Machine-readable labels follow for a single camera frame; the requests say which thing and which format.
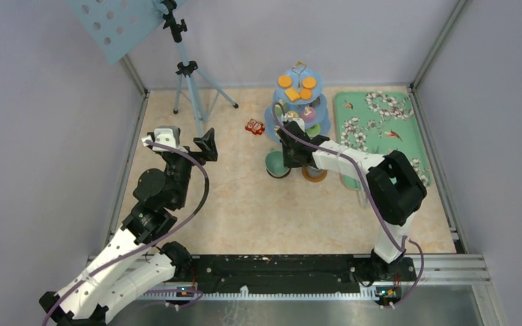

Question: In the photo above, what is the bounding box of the orange saucer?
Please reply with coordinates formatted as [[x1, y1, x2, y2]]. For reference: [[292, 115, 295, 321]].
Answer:
[[301, 166, 328, 183]]

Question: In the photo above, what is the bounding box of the green teacup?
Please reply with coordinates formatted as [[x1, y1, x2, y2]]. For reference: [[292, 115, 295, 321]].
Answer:
[[265, 151, 291, 173]]

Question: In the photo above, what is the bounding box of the white grey teacup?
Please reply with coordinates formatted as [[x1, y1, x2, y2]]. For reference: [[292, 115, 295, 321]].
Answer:
[[307, 166, 327, 179]]

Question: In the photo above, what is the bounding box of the green glazed donut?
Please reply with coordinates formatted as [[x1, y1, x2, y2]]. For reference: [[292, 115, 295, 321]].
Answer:
[[306, 124, 321, 138]]

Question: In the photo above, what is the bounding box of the pink dome cake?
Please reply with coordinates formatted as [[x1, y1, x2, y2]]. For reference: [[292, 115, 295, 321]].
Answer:
[[300, 105, 317, 123]]

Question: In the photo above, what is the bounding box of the blue three-tier cake stand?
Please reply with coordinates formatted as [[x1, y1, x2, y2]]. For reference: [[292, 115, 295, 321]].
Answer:
[[264, 61, 332, 142]]

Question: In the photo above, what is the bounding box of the yellow rectangular biscuit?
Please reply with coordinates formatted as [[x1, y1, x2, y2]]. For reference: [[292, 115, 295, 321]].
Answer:
[[284, 87, 300, 102]]

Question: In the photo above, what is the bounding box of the small brown cookie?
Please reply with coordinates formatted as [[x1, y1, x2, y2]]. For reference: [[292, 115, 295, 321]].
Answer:
[[300, 88, 313, 101]]

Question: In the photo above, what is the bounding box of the round orange biscuit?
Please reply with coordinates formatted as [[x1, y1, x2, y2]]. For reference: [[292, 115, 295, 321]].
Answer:
[[302, 76, 318, 90], [277, 75, 293, 89]]

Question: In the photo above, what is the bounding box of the dark brown saucer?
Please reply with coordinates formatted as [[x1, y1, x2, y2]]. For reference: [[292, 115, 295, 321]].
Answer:
[[266, 169, 291, 179]]

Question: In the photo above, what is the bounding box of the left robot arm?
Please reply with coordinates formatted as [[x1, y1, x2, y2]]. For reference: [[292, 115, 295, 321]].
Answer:
[[39, 126, 218, 325]]

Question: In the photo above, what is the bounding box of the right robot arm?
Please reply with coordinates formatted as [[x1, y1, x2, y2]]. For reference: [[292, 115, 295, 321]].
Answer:
[[277, 118, 427, 284]]

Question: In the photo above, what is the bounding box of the red owl toy block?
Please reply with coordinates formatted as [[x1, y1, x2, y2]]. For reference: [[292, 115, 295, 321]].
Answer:
[[245, 118, 265, 135]]

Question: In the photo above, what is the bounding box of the light blue tripod stand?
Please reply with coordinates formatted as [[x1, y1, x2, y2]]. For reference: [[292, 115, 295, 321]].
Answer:
[[154, 0, 239, 135]]

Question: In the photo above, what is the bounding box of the green floral serving tray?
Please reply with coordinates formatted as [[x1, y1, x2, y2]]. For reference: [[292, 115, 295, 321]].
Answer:
[[334, 90, 432, 187]]

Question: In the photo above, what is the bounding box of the blue perforated board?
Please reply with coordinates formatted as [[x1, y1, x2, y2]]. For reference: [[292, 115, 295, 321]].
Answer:
[[66, 0, 186, 65]]

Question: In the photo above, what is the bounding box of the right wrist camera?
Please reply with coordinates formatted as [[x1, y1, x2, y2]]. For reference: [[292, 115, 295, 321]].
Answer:
[[281, 111, 300, 123]]

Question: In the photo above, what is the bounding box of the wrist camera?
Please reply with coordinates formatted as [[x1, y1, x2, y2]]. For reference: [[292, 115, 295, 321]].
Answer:
[[281, 111, 300, 123], [141, 126, 180, 153]]

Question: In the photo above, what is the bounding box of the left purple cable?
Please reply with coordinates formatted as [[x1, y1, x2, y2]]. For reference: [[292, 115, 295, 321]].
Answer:
[[40, 141, 210, 326]]

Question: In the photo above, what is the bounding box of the purple cable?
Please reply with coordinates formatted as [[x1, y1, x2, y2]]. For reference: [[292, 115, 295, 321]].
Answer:
[[271, 102, 425, 309], [40, 141, 210, 326]]

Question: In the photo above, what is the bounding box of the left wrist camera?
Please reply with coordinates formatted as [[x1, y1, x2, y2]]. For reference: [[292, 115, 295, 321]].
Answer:
[[141, 126, 180, 153]]

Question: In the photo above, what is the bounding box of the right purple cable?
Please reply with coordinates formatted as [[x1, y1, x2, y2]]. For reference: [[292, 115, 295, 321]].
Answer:
[[271, 102, 425, 309]]

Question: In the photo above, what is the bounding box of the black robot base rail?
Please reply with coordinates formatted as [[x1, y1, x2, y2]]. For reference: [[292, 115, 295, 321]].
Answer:
[[169, 254, 417, 295]]

